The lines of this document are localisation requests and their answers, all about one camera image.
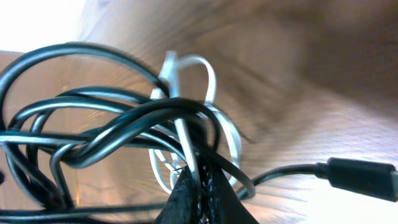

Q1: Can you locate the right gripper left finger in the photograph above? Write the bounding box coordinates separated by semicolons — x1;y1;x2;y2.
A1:
154;167;200;224

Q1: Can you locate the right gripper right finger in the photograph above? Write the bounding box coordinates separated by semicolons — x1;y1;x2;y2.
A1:
198;157;259;224

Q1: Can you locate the white usb cable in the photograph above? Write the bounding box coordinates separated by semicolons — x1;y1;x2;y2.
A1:
147;51;243;195

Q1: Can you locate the black usb cable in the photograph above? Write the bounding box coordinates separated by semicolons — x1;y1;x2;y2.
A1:
0;42;257;224

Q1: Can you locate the thin black cable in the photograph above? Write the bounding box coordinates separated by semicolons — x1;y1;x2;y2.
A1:
236;157;398;203

